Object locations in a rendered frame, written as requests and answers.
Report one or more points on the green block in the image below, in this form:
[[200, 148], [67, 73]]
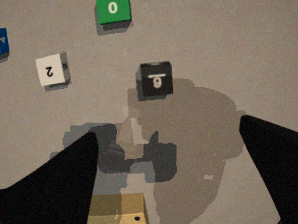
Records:
[[113, 11]]

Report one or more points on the blue block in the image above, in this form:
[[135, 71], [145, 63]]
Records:
[[4, 46]]

